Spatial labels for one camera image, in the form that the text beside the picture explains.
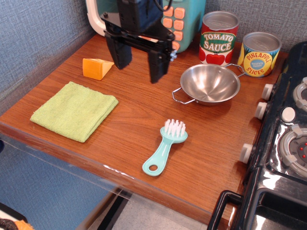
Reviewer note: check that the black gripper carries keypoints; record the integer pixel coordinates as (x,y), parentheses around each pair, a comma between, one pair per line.
(138,24)

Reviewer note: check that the teal dish brush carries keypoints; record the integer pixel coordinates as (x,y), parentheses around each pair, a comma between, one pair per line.
(173,132)

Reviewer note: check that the steel colander bowl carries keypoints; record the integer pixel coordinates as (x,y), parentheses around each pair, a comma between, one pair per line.
(210,84)

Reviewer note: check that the orange cheese wedge toy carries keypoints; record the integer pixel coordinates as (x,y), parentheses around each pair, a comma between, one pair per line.
(96,68)

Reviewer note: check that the teal toy microwave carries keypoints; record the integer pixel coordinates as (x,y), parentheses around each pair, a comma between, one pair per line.
(183,19)

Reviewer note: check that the tomato sauce can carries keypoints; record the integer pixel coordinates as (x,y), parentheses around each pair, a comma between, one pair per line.
(218,36)

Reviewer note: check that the green folded cloth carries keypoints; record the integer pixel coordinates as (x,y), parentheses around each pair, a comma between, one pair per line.
(75,112)

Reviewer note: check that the pineapple slices can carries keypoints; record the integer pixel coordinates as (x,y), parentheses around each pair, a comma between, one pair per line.
(258,53)

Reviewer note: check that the black toy stove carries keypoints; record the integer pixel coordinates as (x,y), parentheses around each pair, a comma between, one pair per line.
(275,184)

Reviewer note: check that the orange object bottom left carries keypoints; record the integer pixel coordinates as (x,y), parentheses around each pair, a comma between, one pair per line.
(22,225)

